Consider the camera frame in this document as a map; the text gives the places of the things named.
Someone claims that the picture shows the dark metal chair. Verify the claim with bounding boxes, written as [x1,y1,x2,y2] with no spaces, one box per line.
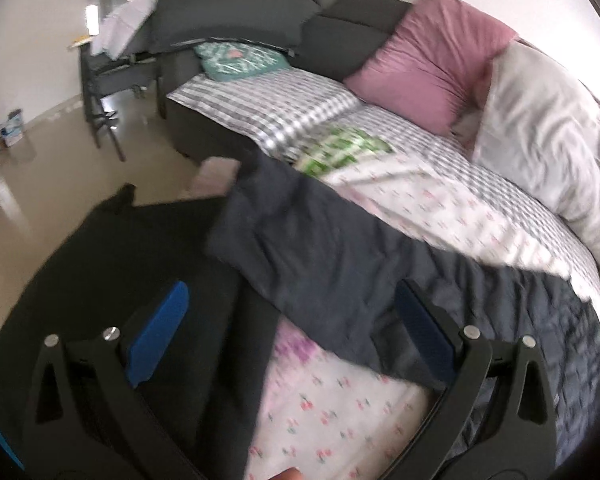
[77,40,161,161]

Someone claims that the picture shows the black pants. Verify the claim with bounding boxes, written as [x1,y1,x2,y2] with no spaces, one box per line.
[0,182,281,480]

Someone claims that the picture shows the teal patterned cushion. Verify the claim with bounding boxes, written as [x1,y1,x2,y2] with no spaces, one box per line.
[192,40,288,81]

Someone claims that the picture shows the pink pillow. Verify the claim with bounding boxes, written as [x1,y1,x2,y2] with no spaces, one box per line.
[342,0,521,136]

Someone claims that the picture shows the green printed cloth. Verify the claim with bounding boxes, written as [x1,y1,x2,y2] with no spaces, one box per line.
[292,125,396,178]

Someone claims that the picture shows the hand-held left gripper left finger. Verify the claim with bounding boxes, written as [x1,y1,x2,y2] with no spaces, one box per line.
[22,280,216,480]

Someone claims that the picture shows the black quilted jacket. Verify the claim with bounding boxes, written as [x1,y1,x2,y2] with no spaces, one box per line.
[205,152,600,471]

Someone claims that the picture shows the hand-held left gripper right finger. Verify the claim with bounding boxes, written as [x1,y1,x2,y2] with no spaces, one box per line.
[395,280,561,480]

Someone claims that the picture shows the cherry print bedsheet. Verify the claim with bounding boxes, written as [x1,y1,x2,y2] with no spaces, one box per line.
[245,150,600,480]

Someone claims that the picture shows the large white pillow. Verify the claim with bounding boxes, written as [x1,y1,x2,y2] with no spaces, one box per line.
[472,40,600,271]

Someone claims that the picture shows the grey checked sheet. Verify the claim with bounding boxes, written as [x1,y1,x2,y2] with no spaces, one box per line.
[167,67,581,241]

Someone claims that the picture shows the dark grey sofa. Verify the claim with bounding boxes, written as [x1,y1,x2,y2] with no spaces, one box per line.
[147,0,416,161]

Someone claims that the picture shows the small white pillow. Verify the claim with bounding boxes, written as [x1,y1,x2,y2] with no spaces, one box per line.
[90,0,161,58]

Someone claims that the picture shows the person's left hand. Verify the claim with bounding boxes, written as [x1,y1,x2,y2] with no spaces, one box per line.
[260,466,303,480]

